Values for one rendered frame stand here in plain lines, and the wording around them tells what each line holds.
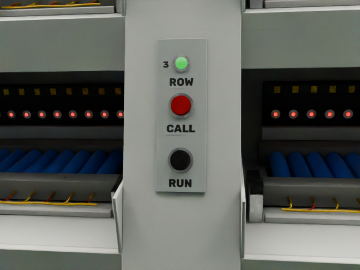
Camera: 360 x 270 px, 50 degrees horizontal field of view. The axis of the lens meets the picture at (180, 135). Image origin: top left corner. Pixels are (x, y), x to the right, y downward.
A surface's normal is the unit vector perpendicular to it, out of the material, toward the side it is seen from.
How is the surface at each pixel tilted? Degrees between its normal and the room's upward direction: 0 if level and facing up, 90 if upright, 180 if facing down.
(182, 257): 90
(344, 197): 113
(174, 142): 90
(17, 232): 23
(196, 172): 90
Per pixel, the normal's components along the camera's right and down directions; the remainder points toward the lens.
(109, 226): -0.04, -0.94
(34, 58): -0.11, 0.35
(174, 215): -0.11, -0.04
